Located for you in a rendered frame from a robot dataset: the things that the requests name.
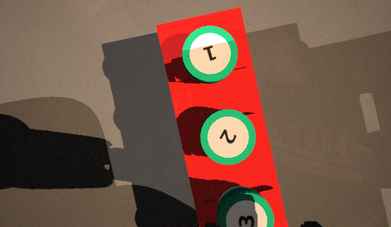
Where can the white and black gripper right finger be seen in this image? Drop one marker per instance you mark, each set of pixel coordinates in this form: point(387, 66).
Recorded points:
point(310, 224)

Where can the red tube rack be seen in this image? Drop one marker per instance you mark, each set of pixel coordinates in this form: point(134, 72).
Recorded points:
point(193, 102)

